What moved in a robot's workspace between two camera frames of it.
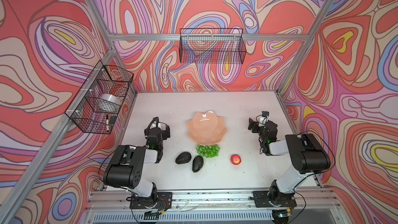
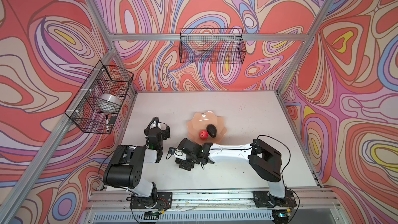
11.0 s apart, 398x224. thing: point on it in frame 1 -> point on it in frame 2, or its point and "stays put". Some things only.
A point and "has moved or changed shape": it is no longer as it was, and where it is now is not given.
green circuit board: (152, 214) stays put
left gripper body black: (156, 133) stays put
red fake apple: (236, 159) -> (203, 134)
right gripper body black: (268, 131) -> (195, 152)
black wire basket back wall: (212, 45) stays put
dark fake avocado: (198, 162) has moved or changed shape
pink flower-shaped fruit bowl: (207, 128) stays put
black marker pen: (107, 123) stays put
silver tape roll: (110, 98) stays put
